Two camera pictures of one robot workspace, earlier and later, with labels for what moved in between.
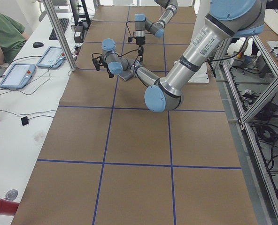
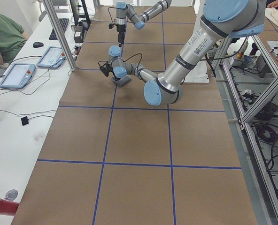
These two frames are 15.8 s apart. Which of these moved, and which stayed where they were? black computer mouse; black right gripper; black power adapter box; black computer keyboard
Moved: black right gripper
Stayed: black computer keyboard; black computer mouse; black power adapter box
